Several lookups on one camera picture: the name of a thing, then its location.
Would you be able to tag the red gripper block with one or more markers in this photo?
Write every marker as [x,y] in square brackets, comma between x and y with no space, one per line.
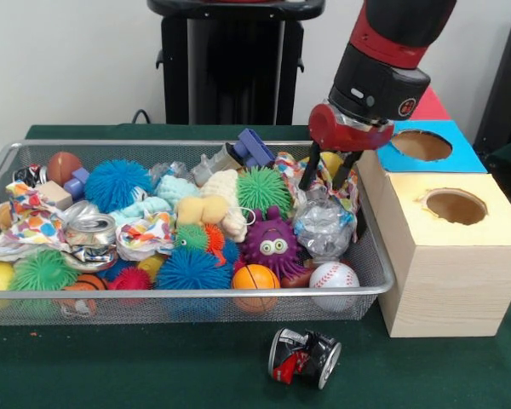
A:
[345,136]

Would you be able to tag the colourful paper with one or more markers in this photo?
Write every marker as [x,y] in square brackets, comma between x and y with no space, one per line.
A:
[289,168]

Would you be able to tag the crushed clear plastic bottle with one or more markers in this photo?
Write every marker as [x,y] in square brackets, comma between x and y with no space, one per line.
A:
[323,230]

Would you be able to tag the crushed red black can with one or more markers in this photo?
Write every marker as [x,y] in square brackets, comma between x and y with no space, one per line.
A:
[300,360]

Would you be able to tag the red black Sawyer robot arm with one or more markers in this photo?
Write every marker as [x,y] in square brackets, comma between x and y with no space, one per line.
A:
[379,76]

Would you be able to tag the wooden box with three holes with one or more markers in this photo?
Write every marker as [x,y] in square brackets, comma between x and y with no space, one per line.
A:
[447,277]

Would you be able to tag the yellow plastic ball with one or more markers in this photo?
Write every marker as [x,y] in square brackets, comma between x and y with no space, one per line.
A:
[330,164]

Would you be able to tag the green spiky rubber ball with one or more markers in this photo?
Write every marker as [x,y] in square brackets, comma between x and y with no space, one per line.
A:
[262,189]

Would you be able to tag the purple spiky monster toy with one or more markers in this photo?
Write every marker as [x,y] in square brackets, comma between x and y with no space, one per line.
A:
[272,232]

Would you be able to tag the white foam baseball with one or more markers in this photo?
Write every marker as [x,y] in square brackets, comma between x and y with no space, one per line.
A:
[334,277]

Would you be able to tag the orange foam basketball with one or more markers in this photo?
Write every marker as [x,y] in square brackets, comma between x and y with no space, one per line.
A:
[255,279]

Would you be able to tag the blue spiky rubber ball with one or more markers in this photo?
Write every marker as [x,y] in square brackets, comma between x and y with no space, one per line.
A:
[193,270]
[119,185]

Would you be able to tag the black chair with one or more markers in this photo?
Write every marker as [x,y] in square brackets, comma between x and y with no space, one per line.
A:
[506,85]

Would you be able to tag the crushed silver can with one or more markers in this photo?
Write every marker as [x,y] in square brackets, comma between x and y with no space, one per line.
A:
[91,230]

